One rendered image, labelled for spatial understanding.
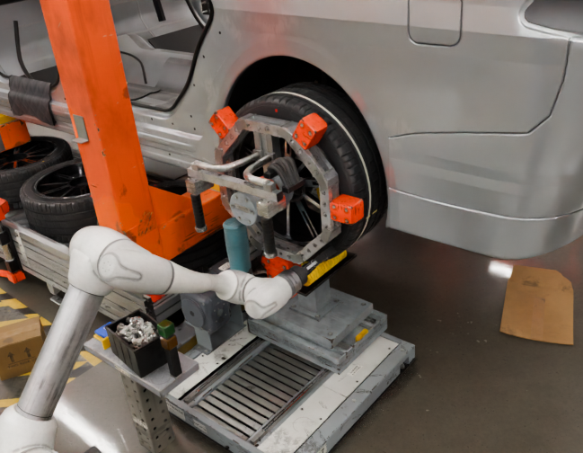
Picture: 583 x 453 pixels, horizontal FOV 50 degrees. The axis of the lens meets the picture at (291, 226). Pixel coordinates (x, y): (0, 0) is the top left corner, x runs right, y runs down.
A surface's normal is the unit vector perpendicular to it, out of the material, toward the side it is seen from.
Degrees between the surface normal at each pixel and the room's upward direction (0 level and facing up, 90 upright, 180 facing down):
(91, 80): 90
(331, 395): 0
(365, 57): 90
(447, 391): 0
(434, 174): 90
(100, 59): 90
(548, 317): 2
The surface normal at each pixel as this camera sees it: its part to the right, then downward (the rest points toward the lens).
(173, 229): 0.77, 0.25
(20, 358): 0.38, 0.41
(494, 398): -0.08, -0.87
